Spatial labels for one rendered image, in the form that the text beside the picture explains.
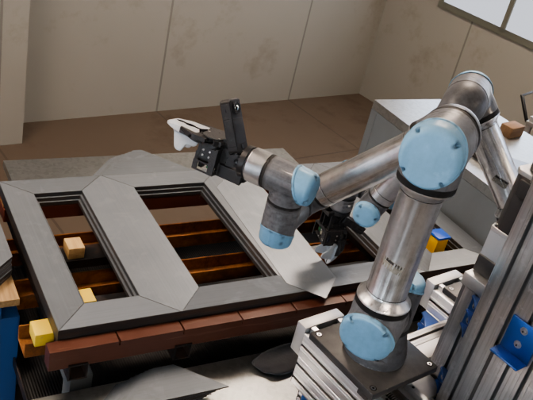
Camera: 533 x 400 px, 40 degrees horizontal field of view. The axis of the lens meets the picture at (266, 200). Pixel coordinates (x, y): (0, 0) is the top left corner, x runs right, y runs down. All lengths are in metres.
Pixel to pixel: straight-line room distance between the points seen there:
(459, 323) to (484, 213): 1.03
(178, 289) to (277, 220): 0.65
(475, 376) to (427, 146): 0.66
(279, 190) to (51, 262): 0.87
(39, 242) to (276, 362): 0.77
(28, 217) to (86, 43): 2.58
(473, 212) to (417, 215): 1.46
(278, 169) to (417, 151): 0.32
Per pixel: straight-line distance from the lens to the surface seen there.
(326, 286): 2.27
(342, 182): 1.59
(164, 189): 2.60
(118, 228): 2.33
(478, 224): 2.85
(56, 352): 1.93
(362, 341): 1.55
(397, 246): 1.44
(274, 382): 2.16
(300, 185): 1.49
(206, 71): 5.34
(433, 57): 5.92
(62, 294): 2.05
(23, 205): 2.41
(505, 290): 1.67
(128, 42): 4.93
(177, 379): 2.04
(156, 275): 2.15
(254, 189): 2.69
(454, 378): 1.83
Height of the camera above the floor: 2.13
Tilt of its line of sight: 29 degrees down
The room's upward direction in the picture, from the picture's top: 14 degrees clockwise
